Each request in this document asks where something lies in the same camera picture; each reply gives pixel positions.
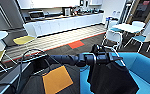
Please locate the black garment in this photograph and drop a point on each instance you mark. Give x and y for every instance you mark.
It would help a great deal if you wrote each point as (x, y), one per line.
(112, 80)

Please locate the white chair teal seat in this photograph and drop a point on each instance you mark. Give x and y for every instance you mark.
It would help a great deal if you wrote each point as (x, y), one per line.
(138, 24)
(142, 38)
(112, 36)

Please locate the blue sofa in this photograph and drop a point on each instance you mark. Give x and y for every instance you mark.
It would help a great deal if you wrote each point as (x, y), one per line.
(144, 73)

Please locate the white square table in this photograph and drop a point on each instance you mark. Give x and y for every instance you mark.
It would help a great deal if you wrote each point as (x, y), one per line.
(127, 27)

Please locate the white kitchen counter cabinets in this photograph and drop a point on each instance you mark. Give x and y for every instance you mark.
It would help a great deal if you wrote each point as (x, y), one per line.
(64, 24)

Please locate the white upper kitchen cabinets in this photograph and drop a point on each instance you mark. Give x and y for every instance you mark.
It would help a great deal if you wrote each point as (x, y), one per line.
(57, 3)

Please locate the black microwave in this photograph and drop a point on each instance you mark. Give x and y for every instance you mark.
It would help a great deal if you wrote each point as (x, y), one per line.
(36, 14)

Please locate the stainless steel fridge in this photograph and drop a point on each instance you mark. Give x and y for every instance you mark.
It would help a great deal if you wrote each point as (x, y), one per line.
(9, 15)

